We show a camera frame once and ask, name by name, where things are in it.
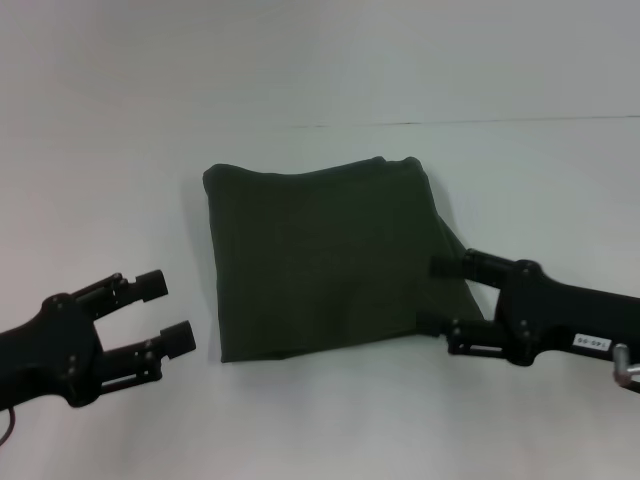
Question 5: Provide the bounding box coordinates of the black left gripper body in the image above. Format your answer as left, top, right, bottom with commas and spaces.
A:
0, 292, 106, 409

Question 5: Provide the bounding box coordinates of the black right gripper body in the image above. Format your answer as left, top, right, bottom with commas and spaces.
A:
489, 258, 640, 369

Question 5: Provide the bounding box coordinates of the dark green shirt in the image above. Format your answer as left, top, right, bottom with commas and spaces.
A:
202, 155, 487, 364

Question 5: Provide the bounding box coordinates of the right gripper cable with connectors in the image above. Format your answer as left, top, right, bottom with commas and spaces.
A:
612, 342, 640, 396

